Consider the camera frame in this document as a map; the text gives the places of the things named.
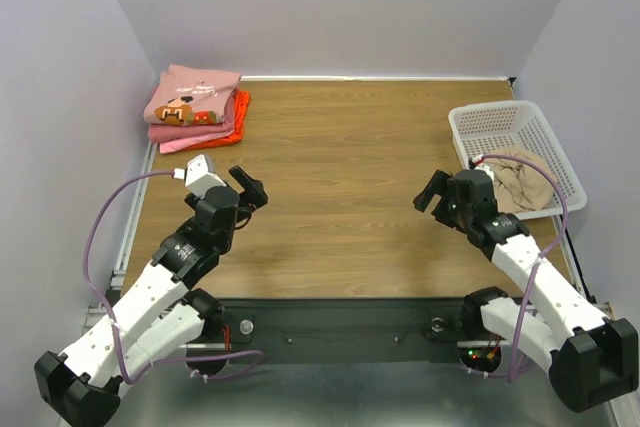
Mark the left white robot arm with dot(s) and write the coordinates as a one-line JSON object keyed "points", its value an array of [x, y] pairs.
{"points": [[164, 309]]}

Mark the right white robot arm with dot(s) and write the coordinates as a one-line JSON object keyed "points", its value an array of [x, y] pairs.
{"points": [[589, 357]]}

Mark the beige t shirt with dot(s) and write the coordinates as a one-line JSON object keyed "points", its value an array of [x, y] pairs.
{"points": [[519, 188]]}

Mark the pink printed folded shirt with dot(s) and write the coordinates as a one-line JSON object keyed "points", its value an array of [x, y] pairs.
{"points": [[188, 96]]}

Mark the dark pink folded shirt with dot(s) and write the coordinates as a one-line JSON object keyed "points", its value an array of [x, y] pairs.
{"points": [[158, 133]]}

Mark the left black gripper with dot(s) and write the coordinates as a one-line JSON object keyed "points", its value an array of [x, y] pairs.
{"points": [[254, 195]]}

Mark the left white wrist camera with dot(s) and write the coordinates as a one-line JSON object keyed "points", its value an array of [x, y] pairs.
{"points": [[201, 175]]}

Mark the aluminium frame rail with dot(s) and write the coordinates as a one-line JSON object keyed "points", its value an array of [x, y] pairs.
{"points": [[135, 189]]}

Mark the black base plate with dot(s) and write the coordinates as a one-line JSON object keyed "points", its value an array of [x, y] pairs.
{"points": [[348, 330]]}

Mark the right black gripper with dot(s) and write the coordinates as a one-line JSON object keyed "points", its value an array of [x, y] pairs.
{"points": [[442, 202]]}

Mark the orange folded shirt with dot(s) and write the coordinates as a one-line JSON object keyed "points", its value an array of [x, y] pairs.
{"points": [[237, 119]]}

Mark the white plastic basket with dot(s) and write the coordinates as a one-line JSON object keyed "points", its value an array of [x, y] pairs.
{"points": [[482, 128]]}

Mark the light pink folded shirt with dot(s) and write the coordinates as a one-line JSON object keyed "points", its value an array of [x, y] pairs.
{"points": [[194, 143]]}

